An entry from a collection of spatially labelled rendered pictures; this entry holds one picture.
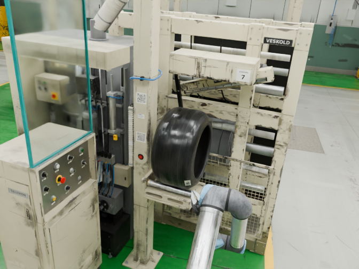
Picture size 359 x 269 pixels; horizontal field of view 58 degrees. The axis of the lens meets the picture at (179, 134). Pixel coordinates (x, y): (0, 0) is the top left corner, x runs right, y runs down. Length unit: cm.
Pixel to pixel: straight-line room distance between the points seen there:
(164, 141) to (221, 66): 64
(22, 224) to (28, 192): 27
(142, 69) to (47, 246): 125
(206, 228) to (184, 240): 167
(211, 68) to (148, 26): 51
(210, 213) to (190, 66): 110
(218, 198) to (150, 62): 98
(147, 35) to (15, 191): 121
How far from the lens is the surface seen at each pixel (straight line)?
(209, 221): 162
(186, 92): 252
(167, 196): 234
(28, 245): 236
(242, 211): 168
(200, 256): 160
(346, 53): 1143
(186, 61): 232
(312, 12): 1117
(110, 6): 256
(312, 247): 356
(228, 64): 223
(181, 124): 209
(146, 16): 211
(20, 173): 203
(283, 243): 349
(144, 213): 267
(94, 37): 267
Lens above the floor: 221
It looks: 24 degrees down
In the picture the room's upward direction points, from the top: 4 degrees clockwise
